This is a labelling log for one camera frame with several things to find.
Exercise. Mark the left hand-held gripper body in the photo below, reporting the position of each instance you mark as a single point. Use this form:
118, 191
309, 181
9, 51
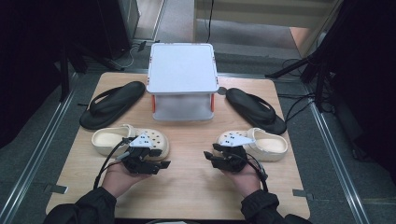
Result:
140, 161

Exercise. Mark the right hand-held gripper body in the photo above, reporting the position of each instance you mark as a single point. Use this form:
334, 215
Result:
233, 158

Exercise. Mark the cream clog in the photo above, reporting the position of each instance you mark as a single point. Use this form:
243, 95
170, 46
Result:
106, 140
271, 146

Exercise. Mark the black flip-flop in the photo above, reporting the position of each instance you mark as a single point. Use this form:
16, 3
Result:
249, 107
118, 102

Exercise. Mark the white storage box with lid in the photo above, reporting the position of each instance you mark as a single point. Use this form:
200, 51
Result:
182, 68

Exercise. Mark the person's left hand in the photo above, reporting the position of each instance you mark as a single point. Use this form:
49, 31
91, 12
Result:
120, 179

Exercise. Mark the person's right hand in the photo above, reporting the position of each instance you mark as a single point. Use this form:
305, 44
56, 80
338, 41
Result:
247, 182

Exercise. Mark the round grey sticker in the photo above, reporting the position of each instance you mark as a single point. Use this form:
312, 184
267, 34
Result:
222, 90

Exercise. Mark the grey tape strip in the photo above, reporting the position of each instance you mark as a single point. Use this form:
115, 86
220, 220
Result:
56, 188
302, 194

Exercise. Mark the black metal stand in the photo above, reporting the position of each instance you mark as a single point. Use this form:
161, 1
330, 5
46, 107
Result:
64, 77

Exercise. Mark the black tripod stand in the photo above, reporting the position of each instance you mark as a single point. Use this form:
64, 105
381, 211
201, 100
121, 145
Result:
314, 68

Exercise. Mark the dark cabinet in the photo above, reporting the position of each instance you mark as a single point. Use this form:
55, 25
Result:
115, 28

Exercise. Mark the dark curtain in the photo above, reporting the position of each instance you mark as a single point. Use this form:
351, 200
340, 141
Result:
367, 77
31, 62

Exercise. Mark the metal floor rail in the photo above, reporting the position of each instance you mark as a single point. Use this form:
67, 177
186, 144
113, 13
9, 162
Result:
337, 155
53, 124

